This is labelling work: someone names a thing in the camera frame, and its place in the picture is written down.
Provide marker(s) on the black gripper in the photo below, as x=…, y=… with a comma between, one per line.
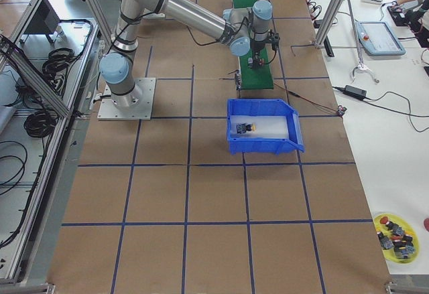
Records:
x=257, y=47

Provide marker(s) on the red push button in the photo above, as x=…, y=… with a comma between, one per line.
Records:
x=255, y=63

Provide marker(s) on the yellow push button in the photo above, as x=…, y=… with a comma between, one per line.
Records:
x=242, y=128

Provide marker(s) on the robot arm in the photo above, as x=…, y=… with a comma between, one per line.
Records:
x=244, y=30

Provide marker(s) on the yellow plate of buttons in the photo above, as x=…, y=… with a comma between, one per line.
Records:
x=397, y=239

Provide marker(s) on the green conveyor belt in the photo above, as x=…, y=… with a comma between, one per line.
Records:
x=258, y=77

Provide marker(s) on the blue destination bin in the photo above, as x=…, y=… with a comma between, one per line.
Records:
x=265, y=107

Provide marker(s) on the white foam pad destination bin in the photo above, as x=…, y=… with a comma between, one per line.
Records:
x=267, y=127

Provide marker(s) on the black power adapter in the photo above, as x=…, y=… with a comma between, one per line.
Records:
x=355, y=92

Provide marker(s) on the teach pendant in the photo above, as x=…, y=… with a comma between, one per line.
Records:
x=378, y=39

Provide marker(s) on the aluminium frame post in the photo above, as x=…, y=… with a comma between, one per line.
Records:
x=330, y=14

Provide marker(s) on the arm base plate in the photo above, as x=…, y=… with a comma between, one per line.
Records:
x=136, y=105

